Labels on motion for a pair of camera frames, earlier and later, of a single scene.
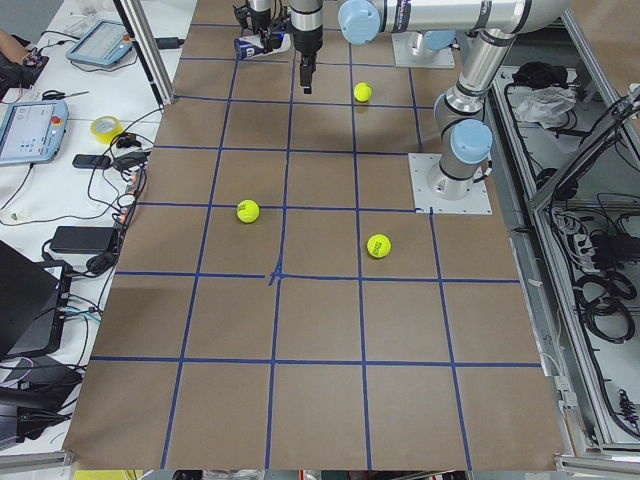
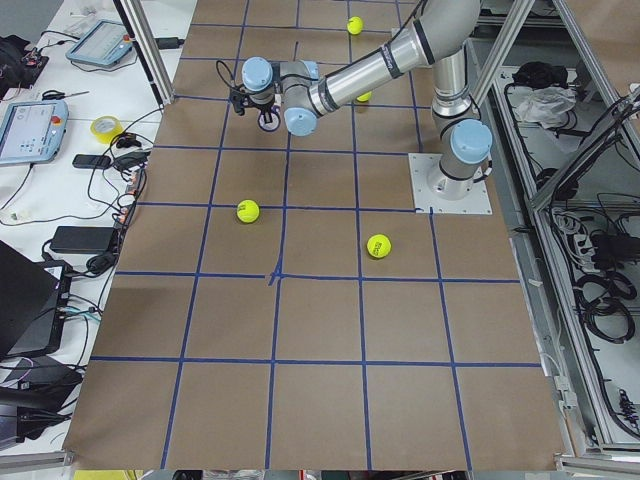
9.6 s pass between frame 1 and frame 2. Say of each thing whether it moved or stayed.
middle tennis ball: stayed
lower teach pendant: stayed
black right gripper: moved
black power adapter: stayed
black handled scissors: stayed
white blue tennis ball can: moved
